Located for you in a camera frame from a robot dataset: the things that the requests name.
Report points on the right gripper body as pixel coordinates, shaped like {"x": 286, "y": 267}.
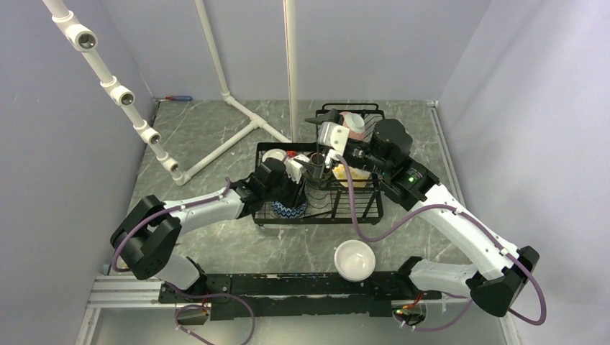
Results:
{"x": 360, "y": 156}

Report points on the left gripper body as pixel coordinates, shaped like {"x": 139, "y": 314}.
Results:
{"x": 288, "y": 189}

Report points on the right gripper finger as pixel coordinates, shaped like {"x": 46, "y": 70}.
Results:
{"x": 315, "y": 172}
{"x": 332, "y": 116}

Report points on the brown glazed bowl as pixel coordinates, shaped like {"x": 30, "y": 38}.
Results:
{"x": 318, "y": 159}

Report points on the orange geometric patterned bowl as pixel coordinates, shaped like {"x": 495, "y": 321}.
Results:
{"x": 285, "y": 212}

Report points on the red patterned bowl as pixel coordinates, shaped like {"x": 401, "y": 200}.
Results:
{"x": 355, "y": 123}

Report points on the blue yellow patterned bowl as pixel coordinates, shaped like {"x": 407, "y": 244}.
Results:
{"x": 360, "y": 178}

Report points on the teal white bowl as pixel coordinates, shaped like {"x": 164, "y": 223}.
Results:
{"x": 275, "y": 153}

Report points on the shallow white bowl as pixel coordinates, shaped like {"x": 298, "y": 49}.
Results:
{"x": 354, "y": 260}

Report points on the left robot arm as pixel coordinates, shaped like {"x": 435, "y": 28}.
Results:
{"x": 144, "y": 242}

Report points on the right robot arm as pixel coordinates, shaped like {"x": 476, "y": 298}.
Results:
{"x": 498, "y": 269}

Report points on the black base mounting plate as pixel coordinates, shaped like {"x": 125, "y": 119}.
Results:
{"x": 238, "y": 307}

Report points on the red blue screwdriver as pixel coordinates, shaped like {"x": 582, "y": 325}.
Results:
{"x": 179, "y": 98}

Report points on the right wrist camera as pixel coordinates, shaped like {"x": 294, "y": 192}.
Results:
{"x": 334, "y": 136}

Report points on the black wire dish rack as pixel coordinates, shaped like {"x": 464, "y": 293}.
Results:
{"x": 326, "y": 199}

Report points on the aluminium rail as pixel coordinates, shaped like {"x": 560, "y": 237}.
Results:
{"x": 125, "y": 290}

